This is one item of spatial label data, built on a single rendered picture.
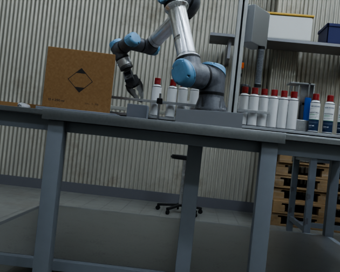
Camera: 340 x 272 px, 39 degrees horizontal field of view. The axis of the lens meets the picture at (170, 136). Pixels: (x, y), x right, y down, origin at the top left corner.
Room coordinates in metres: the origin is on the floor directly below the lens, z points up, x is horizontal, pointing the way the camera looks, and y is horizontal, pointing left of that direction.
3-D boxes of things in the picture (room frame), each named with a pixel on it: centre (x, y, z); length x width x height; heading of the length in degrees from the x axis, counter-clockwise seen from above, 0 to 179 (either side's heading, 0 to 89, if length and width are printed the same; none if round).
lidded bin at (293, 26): (5.32, -1.18, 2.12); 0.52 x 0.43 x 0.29; 87
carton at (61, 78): (2.24, 0.45, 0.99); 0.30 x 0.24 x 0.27; 97
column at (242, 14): (2.38, -0.30, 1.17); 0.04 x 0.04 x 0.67; 88
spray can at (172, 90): (2.54, 0.01, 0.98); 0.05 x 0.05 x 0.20
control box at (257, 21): (2.43, -0.36, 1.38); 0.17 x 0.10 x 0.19; 143
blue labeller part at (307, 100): (2.55, -0.72, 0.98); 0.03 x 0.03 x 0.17
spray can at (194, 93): (2.53, -0.11, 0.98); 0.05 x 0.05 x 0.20
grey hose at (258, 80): (2.42, -0.42, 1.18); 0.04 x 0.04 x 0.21
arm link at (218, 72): (2.18, -0.16, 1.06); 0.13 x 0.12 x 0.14; 130
